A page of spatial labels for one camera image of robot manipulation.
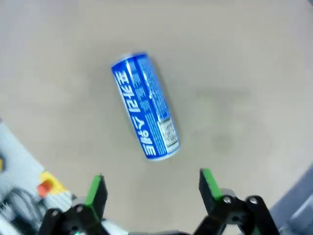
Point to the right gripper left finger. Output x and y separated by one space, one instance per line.
95 193

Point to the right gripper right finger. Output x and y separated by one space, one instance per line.
210 191

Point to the blue Pocari Sweat can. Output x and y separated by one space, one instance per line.
146 105

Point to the yellow emergency stop box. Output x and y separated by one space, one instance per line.
50 182

